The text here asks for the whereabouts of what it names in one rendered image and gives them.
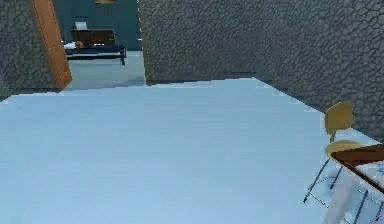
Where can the dark blue bed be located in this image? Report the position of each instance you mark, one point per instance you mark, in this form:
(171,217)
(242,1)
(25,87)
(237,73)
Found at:
(96,51)

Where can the dark brown chest of drawers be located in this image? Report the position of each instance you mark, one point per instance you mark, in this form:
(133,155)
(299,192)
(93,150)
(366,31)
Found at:
(94,36)

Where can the orange round ball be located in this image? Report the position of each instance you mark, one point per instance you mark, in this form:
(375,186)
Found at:
(79,44)

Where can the white pillow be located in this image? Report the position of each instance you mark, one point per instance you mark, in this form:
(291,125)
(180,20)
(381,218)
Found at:
(69,45)

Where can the white box-shaped item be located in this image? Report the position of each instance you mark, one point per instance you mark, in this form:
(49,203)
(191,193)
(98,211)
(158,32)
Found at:
(80,25)

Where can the yellow chair with metal legs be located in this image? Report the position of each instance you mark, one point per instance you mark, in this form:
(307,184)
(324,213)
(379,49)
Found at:
(339,118)

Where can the orange wooden room door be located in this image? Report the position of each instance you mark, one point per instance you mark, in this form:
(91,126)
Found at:
(52,41)

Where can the brown-rimmed white table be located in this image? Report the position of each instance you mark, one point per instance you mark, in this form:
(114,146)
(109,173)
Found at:
(361,159)

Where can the yellow framed wall picture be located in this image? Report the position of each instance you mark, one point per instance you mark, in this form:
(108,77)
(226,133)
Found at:
(104,1)

